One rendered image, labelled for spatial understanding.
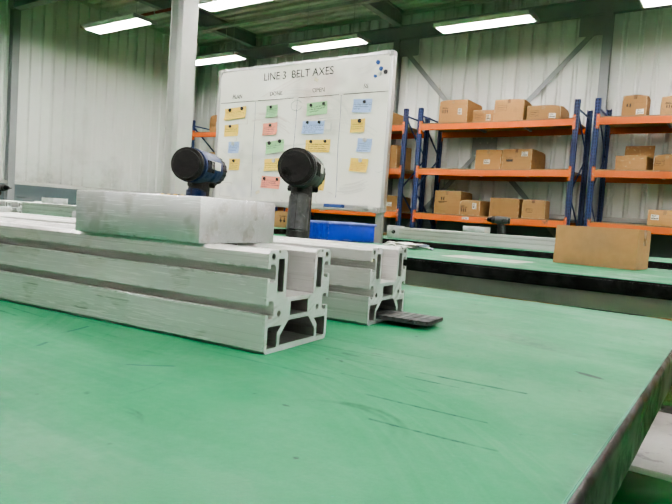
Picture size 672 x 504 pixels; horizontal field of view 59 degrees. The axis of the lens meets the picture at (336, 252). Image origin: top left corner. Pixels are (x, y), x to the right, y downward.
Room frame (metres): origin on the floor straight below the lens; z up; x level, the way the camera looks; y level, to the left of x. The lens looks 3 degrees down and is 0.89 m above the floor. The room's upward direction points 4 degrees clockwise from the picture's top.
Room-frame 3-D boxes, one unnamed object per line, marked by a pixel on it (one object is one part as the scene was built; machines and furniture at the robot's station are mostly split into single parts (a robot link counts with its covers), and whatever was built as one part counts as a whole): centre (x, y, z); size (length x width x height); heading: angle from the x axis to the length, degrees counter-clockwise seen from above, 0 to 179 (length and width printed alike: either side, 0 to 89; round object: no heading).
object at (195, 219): (0.59, 0.16, 0.87); 0.16 x 0.11 x 0.07; 61
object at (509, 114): (10.50, -2.73, 1.58); 2.83 x 0.98 x 3.15; 56
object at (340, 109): (4.15, 0.32, 0.97); 1.50 x 0.50 x 1.95; 56
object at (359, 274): (0.88, 0.29, 0.82); 0.80 x 0.10 x 0.09; 61
